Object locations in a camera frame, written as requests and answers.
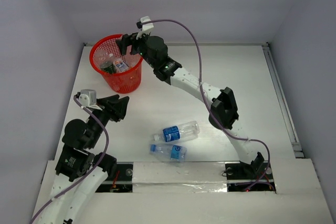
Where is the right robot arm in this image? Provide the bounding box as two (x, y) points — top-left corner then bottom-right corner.
(116, 34), (264, 179)

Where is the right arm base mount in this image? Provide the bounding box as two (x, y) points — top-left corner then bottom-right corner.
(222, 162), (276, 192)

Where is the aluminium rail right edge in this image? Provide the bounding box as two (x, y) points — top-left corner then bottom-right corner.
(262, 43), (305, 158)

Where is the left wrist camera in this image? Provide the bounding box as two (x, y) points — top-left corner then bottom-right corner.
(74, 89), (102, 110)

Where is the purple cable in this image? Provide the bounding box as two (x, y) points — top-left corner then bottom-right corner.
(28, 97), (110, 224)
(141, 18), (271, 192)

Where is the large clear plastic bottle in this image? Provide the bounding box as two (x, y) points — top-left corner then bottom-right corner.
(122, 46), (141, 68)

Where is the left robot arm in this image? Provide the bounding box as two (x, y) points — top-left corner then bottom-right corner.
(30, 89), (129, 223)

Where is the blue label large bottle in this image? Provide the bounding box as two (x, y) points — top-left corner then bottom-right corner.
(153, 121), (200, 143)

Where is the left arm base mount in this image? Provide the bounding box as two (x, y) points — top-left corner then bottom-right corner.
(96, 163), (133, 193)

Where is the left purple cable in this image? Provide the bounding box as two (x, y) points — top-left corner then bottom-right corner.
(28, 97), (110, 224)

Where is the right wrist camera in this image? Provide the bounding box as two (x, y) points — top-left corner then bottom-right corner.
(136, 16), (154, 39)

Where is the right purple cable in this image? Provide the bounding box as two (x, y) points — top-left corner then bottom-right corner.
(141, 18), (271, 192)

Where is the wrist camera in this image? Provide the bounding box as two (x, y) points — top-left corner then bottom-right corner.
(136, 16), (154, 39)
(74, 89), (102, 110)

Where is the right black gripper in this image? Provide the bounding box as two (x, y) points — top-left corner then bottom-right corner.
(115, 29), (157, 69)

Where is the blue cap small bottle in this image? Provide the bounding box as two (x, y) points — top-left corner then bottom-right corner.
(150, 144), (187, 162)

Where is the red mesh plastic bin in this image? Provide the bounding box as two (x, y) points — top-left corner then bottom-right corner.
(89, 34), (143, 94)

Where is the white label clear bottle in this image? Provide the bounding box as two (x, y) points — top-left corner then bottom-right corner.
(109, 54), (130, 73)

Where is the green label clear bottle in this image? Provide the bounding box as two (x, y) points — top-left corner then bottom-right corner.
(93, 49), (116, 74)

